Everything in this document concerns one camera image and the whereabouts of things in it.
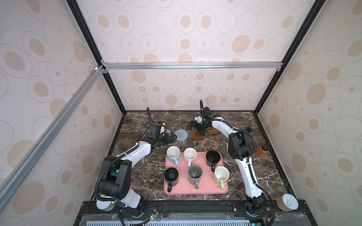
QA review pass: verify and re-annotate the brown paw shaped coaster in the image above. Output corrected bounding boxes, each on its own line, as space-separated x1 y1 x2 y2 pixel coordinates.
200 138 219 152

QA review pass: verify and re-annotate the diagonal aluminium bar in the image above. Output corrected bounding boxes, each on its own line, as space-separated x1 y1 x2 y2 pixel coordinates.
1 65 105 211

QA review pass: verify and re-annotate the grey mug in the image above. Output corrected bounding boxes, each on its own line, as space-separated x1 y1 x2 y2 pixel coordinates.
188 165 203 189

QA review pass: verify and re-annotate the pink rectangular tray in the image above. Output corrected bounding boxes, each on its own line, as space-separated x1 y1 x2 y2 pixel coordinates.
163 151 229 195

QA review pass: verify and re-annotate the white pink mug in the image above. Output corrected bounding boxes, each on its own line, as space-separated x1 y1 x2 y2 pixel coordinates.
184 148 198 167

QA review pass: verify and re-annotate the blue round tin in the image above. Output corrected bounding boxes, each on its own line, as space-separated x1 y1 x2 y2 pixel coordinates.
110 171 118 177

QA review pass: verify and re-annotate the blue mug white inside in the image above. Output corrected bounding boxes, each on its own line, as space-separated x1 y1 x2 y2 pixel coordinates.
166 146 181 166

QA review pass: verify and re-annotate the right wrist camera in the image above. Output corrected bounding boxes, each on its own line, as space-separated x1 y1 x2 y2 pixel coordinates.
195 107 213 123

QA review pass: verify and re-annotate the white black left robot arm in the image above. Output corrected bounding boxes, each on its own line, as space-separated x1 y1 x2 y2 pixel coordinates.
94 108 177 214

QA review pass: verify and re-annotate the light green mug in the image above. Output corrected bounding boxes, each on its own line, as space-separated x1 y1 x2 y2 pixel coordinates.
214 166 230 190

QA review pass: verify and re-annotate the black mug lower left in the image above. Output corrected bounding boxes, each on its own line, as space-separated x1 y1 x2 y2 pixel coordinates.
165 167 179 193

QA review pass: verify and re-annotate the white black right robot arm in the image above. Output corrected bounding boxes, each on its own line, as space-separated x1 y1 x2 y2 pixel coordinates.
186 100 272 216

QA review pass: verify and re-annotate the horizontal aluminium bar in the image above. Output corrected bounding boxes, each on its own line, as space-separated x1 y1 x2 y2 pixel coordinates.
96 61 283 72

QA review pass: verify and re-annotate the brown wooden coaster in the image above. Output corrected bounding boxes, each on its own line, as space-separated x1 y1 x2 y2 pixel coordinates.
206 127 219 135
190 131 205 142

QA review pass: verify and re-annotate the small amber bottle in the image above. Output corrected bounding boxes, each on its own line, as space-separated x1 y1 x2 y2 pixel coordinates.
255 144 270 158

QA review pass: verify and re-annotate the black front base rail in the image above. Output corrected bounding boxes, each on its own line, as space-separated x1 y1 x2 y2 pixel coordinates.
74 200 317 226

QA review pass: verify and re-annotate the black mug upper right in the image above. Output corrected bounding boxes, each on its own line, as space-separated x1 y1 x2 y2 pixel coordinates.
206 150 221 172

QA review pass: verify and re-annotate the black mug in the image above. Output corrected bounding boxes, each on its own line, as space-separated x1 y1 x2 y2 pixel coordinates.
165 167 179 193
206 150 221 172

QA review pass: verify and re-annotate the blue grey round coaster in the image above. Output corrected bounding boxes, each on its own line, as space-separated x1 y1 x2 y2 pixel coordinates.
174 130 188 142

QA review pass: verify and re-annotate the light grey woven coaster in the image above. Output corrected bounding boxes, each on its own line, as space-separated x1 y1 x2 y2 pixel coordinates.
166 130 175 137

